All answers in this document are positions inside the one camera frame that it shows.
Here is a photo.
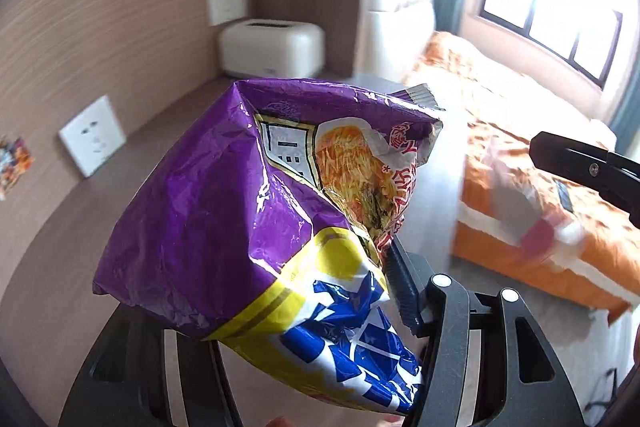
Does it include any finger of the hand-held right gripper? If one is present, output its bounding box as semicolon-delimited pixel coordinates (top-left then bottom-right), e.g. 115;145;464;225
529;132;640;229

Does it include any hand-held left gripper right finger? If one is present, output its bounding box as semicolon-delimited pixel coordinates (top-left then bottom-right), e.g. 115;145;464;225
385;238;587;427

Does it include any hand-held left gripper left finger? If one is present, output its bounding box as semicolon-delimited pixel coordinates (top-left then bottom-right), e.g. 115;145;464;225
57;304;238;427

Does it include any purple yellow snack bag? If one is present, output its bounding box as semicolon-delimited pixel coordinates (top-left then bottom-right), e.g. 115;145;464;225
92;77;445;416

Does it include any small black object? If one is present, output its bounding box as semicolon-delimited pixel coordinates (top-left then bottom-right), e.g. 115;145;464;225
555;182;577;212

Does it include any bed with orange blanket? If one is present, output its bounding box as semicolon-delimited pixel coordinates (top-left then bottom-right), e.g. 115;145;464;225
404;31;635;325

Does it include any dark framed window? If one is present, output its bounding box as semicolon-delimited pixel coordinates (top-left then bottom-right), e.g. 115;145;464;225
479;0;627;88

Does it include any cream padded headboard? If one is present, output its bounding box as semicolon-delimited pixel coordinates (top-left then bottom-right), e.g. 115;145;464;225
360;0;437;84

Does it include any white tissue box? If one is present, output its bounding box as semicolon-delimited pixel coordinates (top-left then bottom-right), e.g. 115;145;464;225
217;19;326;78

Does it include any white wall socket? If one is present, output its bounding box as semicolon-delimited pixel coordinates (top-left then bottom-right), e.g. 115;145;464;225
59;95;127;178
205;0;249;27

